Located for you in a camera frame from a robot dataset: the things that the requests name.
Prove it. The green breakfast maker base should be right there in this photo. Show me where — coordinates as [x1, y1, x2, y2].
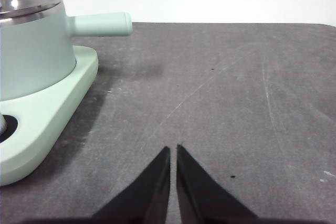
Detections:
[0, 45, 99, 187]

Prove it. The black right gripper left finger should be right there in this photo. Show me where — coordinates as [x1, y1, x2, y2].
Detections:
[90, 146, 171, 224]

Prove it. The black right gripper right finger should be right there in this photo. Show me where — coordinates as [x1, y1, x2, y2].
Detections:
[176, 144, 260, 224]

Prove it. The green steamer pot with handle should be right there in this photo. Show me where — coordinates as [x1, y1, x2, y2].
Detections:
[0, 0, 133, 102]

